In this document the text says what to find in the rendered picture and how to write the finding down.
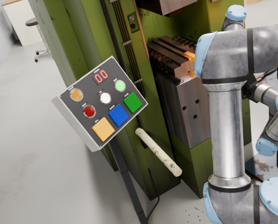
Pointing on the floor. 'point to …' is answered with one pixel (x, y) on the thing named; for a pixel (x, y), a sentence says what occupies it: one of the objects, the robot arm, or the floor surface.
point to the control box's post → (116, 151)
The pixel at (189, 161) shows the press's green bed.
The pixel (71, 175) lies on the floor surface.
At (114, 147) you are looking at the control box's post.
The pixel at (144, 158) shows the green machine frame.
